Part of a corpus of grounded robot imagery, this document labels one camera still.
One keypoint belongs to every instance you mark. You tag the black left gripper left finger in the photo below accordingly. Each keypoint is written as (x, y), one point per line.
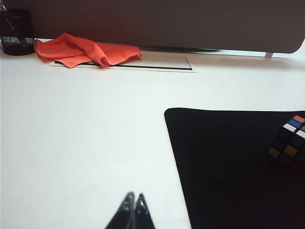
(125, 212)

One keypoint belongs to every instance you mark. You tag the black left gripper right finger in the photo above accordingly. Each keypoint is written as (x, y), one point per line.
(142, 214)

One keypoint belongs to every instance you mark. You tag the multicoloured puzzle cube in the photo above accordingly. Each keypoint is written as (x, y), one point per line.
(290, 143)

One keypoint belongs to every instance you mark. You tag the black mouse pad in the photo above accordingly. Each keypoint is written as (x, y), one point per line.
(233, 171)

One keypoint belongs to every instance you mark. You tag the orange cloth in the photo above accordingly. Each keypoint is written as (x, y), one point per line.
(81, 51)

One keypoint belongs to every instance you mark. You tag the beige desk divider panel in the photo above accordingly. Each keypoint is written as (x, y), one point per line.
(166, 21)

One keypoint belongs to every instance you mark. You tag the white divider foot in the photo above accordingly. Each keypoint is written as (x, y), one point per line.
(268, 55)

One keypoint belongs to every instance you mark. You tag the black mesh pen holder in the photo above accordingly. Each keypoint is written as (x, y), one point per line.
(16, 31)

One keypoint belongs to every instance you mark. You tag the clear plastic pen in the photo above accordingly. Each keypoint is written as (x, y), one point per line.
(3, 7)

